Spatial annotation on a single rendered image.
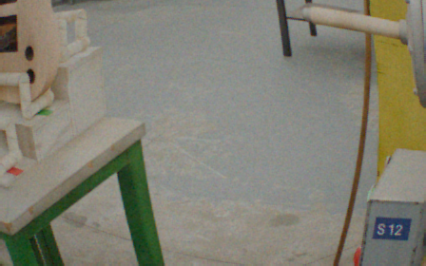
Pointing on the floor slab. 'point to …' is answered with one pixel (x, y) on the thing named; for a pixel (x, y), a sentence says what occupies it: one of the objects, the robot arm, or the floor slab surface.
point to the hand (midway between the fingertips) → (6, 34)
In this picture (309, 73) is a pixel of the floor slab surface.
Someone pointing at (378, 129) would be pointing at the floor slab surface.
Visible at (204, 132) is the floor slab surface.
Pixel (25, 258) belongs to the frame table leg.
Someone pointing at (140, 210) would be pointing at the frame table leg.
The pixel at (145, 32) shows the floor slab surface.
